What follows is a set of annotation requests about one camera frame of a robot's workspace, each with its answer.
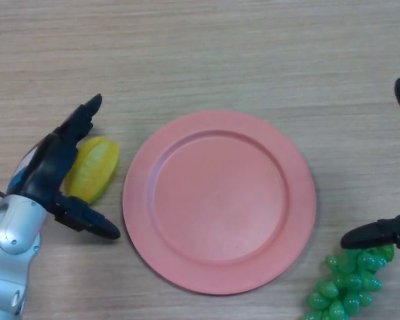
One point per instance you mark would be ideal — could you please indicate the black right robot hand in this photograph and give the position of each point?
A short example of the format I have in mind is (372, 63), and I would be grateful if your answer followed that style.
(376, 235)

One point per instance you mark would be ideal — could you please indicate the green grape bunch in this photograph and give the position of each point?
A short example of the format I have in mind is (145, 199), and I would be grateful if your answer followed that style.
(346, 286)

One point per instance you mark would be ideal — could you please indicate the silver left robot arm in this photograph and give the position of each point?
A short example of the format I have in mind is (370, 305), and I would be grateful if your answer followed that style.
(10, 240)

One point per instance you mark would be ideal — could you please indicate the pink round plate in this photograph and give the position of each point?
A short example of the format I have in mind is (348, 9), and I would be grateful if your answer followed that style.
(220, 206)

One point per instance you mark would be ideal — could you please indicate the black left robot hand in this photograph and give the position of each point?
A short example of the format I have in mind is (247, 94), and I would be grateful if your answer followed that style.
(43, 173)

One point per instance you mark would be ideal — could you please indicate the yellow starfruit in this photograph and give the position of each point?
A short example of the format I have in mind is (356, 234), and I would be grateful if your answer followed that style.
(95, 170)

